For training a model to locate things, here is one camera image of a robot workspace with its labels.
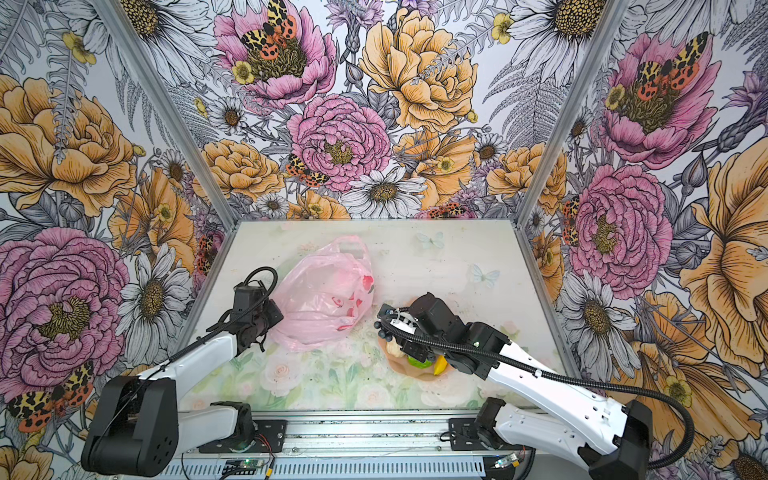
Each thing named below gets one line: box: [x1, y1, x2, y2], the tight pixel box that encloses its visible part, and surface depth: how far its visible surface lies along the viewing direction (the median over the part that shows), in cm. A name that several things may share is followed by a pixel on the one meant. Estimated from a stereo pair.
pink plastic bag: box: [271, 235, 375, 352], surface depth 96 cm
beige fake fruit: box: [386, 336, 405, 358], surface depth 83 cm
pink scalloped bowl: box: [378, 336, 436, 382], surface depth 84 cm
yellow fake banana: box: [433, 355, 448, 376], surface depth 81 cm
